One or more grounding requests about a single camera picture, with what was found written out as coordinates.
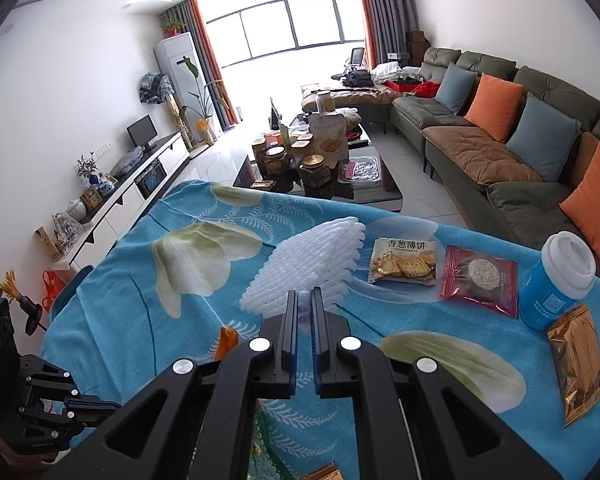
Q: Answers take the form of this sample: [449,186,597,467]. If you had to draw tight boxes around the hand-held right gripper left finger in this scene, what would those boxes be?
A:
[45,290,299,480]

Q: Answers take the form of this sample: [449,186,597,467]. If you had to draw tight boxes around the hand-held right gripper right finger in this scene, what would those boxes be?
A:
[310,287,577,480]

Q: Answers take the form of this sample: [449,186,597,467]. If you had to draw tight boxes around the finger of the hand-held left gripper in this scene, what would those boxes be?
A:
[10,406,115,454]
[19,355,123,412]

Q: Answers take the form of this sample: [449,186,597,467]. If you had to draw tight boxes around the orange peel piece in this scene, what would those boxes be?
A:
[212,326,238,361]

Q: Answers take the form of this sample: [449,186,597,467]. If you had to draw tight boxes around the white foam net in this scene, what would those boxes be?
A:
[239,216,366,318]

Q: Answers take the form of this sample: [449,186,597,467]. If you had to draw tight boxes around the person's left forearm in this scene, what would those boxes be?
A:
[0,452,63,470]

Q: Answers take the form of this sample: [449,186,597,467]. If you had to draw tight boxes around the black tiered plant stand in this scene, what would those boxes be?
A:
[10,300,49,337]

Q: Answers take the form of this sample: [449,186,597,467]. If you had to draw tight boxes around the black vase yellow flowers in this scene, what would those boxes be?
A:
[0,270,32,312]

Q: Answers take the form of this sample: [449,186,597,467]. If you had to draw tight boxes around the red plastic bag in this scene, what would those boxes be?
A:
[42,270,67,309]

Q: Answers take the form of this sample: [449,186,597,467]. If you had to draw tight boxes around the blue floral tablecloth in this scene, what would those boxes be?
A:
[40,180,600,480]

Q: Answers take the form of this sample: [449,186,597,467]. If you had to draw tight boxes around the tall beige box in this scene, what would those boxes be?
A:
[35,226,62,262]

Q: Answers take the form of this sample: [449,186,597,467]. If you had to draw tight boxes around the cracker packet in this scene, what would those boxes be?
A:
[367,236,440,287]

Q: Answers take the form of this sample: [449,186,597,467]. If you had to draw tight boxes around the plastic-wrapped model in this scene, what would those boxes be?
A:
[52,212,84,256]

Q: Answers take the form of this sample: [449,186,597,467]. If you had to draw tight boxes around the black coffee table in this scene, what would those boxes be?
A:
[232,115,403,213]

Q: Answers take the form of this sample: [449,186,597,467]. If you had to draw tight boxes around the cluster of glass jars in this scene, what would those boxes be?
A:
[251,130,332,198]

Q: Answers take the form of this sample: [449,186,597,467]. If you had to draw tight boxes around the red snack packet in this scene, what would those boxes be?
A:
[439,246,520,319]

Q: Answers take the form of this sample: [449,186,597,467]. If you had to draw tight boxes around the clear plastic tray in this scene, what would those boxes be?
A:
[337,156,383,184]

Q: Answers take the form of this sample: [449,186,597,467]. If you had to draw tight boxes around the blue vase with branches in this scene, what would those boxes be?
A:
[77,152,101,187]

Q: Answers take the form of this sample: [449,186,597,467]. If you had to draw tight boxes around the white TV cabinet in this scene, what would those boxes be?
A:
[50,132,191,272]

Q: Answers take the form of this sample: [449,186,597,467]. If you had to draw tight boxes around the beige cookie box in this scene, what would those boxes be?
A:
[307,112,348,168]

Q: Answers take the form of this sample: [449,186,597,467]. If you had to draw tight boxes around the clear plastic bag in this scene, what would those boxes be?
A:
[112,147,146,176]

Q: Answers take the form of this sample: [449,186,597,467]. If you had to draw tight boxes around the tall vase yellow flowers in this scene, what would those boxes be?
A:
[195,117,217,147]

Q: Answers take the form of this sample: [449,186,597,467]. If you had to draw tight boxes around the blue cup with white lid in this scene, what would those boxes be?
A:
[518,231,597,331]

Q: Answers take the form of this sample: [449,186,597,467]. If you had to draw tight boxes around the green and brown sofa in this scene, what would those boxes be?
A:
[300,47,600,282]

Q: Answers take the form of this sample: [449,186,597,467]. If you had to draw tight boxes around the black monitor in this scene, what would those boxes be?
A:
[126,115,157,153]

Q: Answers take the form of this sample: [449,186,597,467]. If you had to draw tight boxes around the sealed gold snack packet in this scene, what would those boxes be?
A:
[546,305,600,428]

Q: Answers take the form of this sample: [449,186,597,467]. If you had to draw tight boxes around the large leafy potted plant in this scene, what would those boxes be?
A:
[177,55,229,147]

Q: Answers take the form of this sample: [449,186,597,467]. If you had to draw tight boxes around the pile of clothes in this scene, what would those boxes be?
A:
[342,60,443,98]

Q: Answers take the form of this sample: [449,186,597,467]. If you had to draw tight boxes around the black office chair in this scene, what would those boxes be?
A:
[332,47,368,81]

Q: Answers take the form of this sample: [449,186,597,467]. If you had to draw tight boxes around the blue pillow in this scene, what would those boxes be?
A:
[435,62,479,115]
[506,92,582,182]

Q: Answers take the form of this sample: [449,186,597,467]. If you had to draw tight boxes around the cloth-covered standing fan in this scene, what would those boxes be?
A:
[139,72,191,150]

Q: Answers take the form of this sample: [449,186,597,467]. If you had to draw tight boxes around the white standing air conditioner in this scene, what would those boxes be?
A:
[154,32,210,136]

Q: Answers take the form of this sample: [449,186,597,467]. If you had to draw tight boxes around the grey and orange curtain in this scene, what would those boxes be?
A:
[352,0,423,68]
[166,0,241,128]

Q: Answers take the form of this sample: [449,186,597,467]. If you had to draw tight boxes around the brown cardboard boxes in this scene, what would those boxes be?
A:
[405,30,431,63]

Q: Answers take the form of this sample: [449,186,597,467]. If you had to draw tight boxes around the large window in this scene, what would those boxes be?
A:
[200,0,368,126]

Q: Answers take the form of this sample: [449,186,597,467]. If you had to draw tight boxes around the small picture frame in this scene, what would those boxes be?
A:
[80,187,104,211]

